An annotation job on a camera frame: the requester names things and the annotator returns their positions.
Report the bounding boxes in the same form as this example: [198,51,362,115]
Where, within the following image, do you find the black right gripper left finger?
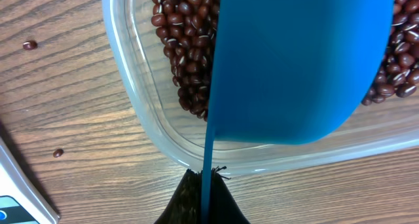
[155,169,202,224]

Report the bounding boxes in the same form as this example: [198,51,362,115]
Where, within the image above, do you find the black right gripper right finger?
[209,166,250,224]

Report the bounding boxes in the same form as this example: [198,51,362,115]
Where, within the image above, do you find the blue plastic measuring scoop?
[201,0,393,223]

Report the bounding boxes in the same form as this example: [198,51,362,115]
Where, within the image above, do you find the white digital kitchen scale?
[1,141,60,224]

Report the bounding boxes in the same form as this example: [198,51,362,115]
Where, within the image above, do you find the spilled red bean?
[22,40,38,50]
[53,149,64,158]

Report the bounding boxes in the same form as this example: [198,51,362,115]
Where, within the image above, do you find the clear plastic bean container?
[102,0,418,176]

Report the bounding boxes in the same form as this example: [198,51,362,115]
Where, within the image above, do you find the red beans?
[151,0,418,120]

